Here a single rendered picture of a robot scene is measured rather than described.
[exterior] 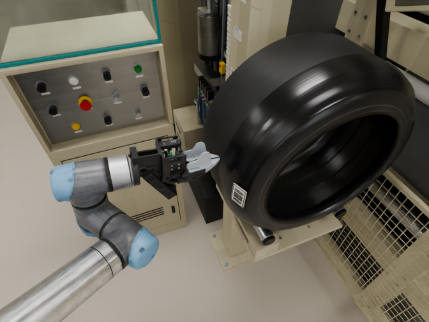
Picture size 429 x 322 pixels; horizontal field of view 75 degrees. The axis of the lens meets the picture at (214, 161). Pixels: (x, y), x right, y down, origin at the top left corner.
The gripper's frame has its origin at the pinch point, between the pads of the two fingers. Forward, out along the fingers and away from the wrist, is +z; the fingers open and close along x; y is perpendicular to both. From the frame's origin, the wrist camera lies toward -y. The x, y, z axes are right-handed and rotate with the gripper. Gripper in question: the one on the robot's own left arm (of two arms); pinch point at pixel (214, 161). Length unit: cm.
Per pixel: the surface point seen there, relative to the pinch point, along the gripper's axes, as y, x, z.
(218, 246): -118, 35, 30
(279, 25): 22.8, 25.9, 27.3
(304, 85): 22.2, -5.0, 14.8
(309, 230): -37, -8, 39
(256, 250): -34.1, -10.5, 14.7
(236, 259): -117, 22, 38
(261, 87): 18.4, 1.9, 9.6
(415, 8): 32, 10, 56
